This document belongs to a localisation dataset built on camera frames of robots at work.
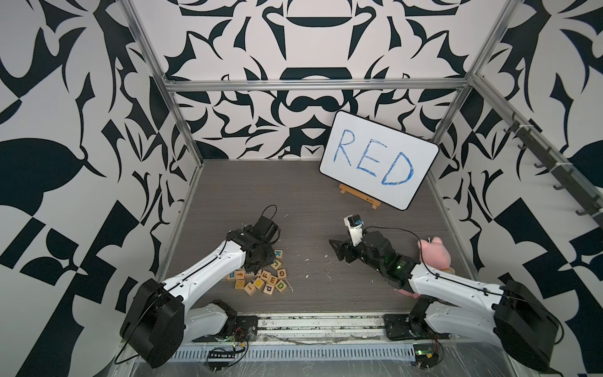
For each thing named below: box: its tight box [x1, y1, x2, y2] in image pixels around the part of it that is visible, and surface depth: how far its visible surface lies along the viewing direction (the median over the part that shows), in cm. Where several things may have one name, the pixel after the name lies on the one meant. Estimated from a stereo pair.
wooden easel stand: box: [338, 183, 382, 210], surface depth 104 cm
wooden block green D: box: [274, 279, 287, 294], surface depth 82 cm
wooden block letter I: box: [243, 281, 257, 297], surface depth 81 cm
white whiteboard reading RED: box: [318, 109, 439, 211], surface depth 96 cm
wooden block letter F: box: [259, 269, 272, 282], surface depth 85 cm
